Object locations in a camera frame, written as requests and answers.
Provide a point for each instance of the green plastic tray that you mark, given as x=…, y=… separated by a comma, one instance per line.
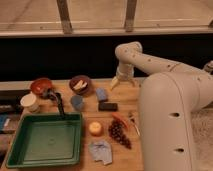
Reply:
x=46, y=141

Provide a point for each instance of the crumpled blue cloth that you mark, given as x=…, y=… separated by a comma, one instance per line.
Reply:
x=101, y=151

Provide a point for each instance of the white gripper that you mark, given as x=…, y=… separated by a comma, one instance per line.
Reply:
x=124, y=72

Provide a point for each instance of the dark grape bunch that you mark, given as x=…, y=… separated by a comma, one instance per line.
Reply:
x=116, y=132

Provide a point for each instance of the blue sponge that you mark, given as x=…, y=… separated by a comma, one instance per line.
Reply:
x=101, y=94

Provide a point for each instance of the white paper cup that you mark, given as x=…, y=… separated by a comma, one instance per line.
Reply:
x=29, y=102

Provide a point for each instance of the purple bowl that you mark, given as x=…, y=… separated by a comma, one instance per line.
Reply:
x=76, y=79

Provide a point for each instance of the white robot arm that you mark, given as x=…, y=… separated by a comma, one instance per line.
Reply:
x=168, y=96

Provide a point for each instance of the red bowl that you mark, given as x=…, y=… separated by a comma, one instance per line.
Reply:
x=40, y=84

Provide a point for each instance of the small metal utensil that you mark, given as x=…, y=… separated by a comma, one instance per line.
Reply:
x=132, y=120

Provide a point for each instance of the yellow round fruit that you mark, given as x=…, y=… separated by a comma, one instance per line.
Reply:
x=95, y=128

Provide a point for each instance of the blue plastic cup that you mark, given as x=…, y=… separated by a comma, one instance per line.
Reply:
x=77, y=102

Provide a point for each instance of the yellow banana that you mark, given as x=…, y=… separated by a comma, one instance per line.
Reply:
x=80, y=85

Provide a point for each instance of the blue object at edge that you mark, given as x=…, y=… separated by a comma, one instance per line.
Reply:
x=4, y=120

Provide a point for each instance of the black rectangular block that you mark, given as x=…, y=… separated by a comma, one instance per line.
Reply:
x=107, y=107

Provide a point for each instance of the red chili pepper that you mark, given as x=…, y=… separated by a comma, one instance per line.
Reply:
x=121, y=119

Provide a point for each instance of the black ladle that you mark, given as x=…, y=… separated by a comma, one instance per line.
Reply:
x=55, y=96

